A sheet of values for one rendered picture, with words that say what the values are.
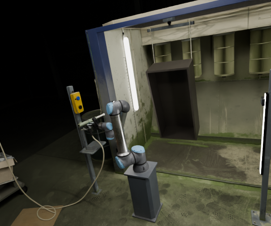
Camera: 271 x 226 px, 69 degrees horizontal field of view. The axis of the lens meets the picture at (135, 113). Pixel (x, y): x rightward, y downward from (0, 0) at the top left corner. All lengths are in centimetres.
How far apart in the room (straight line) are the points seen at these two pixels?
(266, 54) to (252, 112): 101
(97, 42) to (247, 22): 232
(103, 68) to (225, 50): 209
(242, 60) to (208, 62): 60
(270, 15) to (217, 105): 164
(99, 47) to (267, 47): 259
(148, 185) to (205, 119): 218
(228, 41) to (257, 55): 51
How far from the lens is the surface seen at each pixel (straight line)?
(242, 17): 374
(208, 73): 426
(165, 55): 401
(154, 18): 244
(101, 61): 281
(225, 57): 382
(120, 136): 206
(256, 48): 382
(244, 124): 406
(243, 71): 424
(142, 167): 230
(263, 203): 263
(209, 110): 412
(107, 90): 286
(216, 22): 375
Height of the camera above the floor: 199
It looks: 19 degrees down
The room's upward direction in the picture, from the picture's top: 9 degrees counter-clockwise
